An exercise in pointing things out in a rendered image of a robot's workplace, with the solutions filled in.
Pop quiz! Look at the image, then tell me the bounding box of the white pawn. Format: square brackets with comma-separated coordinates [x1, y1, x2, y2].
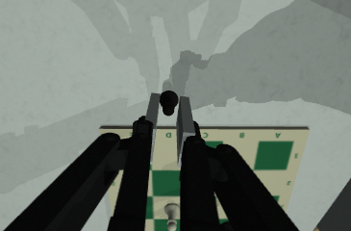
[164, 203, 180, 231]

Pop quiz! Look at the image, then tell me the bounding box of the green and cream chessboard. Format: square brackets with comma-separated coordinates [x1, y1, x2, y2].
[99, 126, 310, 231]

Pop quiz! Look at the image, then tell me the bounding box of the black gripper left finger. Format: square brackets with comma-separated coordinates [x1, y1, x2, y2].
[4, 92, 161, 231]

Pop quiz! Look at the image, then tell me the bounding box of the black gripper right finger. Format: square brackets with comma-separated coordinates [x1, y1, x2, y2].
[176, 96, 299, 231]

